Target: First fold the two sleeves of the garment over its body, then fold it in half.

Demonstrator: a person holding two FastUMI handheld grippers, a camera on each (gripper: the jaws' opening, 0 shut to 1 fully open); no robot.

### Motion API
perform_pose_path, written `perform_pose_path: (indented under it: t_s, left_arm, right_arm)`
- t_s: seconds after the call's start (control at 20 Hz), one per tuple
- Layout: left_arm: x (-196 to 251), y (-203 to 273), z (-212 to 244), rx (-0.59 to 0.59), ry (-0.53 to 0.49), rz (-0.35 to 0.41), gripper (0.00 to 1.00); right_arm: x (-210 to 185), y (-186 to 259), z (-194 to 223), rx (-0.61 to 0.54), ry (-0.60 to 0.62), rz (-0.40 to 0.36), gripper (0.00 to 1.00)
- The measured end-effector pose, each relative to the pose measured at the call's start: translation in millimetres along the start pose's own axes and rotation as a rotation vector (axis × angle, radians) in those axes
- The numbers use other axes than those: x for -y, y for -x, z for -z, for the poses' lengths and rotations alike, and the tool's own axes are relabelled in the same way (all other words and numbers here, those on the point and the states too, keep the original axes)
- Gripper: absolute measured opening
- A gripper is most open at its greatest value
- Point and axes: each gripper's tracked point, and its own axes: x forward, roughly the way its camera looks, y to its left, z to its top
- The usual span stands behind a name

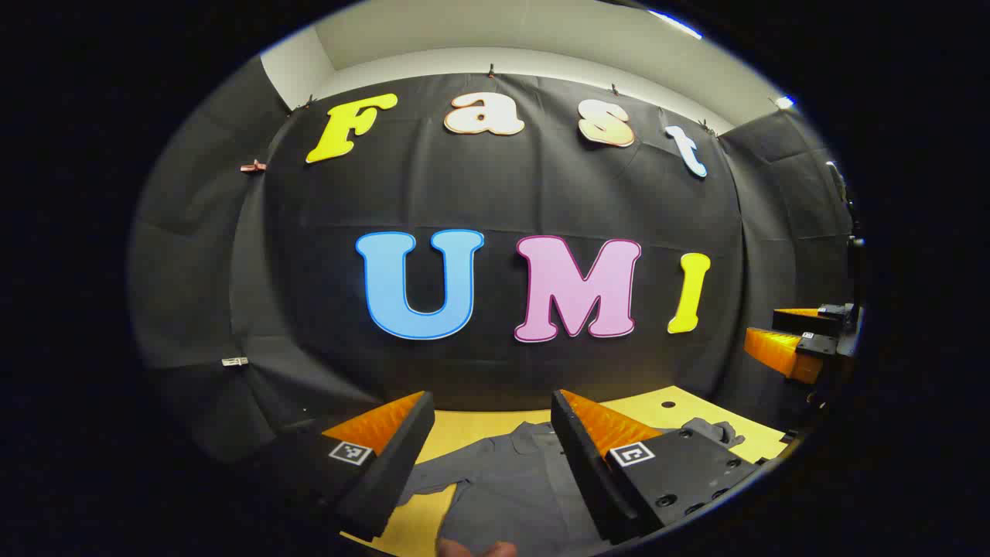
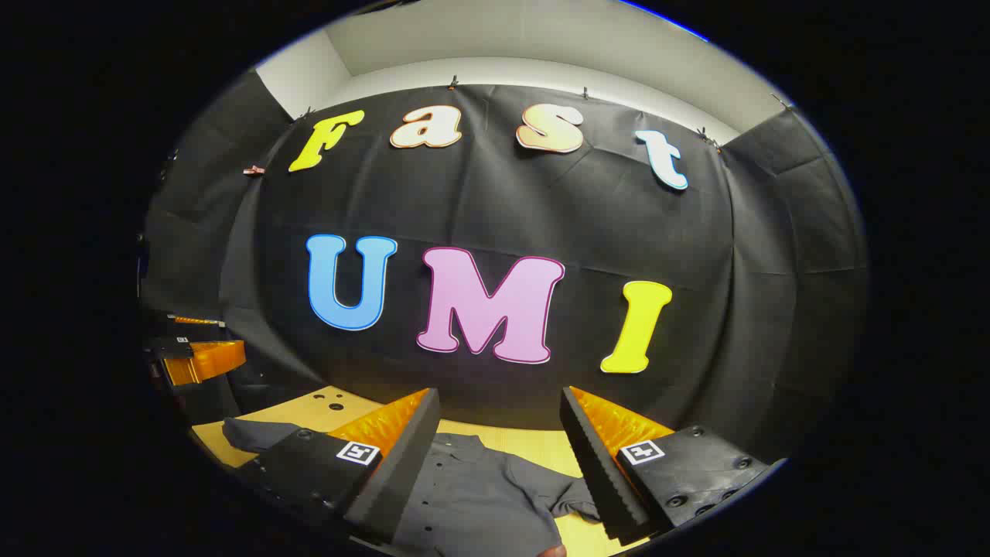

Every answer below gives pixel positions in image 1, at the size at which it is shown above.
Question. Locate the grey button shirt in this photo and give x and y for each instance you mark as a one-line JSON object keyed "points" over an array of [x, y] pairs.
{"points": [[503, 487]]}

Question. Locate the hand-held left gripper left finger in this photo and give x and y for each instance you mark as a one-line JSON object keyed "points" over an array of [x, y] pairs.
{"points": [[402, 464]]}

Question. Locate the black backdrop cloth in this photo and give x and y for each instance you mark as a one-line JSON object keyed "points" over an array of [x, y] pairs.
{"points": [[495, 193]]}

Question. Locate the white cloth clip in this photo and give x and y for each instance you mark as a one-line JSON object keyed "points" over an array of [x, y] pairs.
{"points": [[234, 361]]}

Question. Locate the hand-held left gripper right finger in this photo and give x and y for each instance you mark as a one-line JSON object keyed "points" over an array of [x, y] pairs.
{"points": [[584, 472]]}

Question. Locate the pink cloth clip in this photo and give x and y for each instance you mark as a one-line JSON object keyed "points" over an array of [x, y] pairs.
{"points": [[253, 165]]}

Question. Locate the ceiling light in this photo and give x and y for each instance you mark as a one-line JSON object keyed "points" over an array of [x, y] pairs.
{"points": [[785, 102]]}

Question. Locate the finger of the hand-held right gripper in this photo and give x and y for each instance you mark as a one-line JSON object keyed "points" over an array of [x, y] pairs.
{"points": [[777, 352], [804, 319]]}

